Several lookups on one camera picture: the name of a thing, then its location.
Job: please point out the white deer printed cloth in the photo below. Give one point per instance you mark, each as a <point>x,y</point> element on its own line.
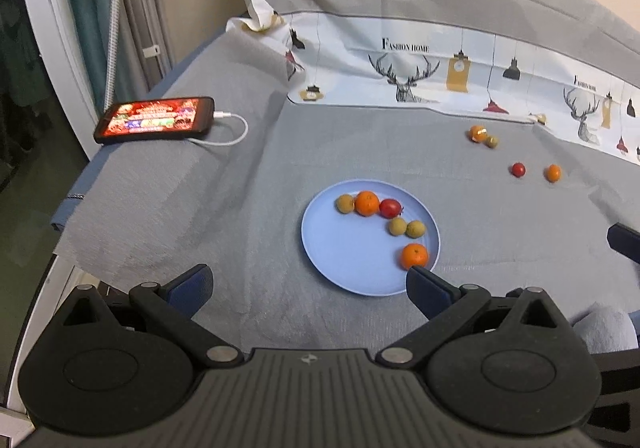
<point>360,73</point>

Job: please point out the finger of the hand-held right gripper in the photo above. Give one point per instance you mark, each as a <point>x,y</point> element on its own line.
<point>626,239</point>

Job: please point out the small orange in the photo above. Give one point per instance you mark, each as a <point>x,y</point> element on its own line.
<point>366,203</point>
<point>553,172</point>
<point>414,256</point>

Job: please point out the red cherry tomato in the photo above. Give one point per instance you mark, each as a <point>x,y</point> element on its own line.
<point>518,170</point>
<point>391,208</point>

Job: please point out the white clip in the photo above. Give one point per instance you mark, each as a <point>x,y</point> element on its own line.
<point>152,51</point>

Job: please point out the brown longan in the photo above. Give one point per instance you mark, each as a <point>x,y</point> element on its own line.
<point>415,229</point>
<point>397,226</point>
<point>345,203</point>

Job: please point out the patterned pole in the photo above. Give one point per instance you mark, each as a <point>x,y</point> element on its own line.
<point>114,28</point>

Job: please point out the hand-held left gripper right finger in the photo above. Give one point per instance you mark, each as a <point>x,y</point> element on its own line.
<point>426,289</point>

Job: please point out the black smartphone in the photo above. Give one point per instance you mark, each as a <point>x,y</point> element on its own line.
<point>155,119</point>

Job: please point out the white door frame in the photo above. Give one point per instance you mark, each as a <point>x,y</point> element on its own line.
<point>50,28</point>

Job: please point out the orange with sticker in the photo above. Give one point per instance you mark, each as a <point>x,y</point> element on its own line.
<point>477,133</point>

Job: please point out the green fruit far back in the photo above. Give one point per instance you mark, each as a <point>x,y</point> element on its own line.
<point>492,142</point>

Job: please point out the teal curtain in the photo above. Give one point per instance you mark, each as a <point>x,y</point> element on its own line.
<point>90,13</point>

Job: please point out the blue mattress sheet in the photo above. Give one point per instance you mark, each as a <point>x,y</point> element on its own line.
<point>67,208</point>

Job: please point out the blue round plate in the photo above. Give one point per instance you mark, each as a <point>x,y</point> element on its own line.
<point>360,258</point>

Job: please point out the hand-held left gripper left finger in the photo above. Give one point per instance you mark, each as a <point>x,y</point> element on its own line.
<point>192,285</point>

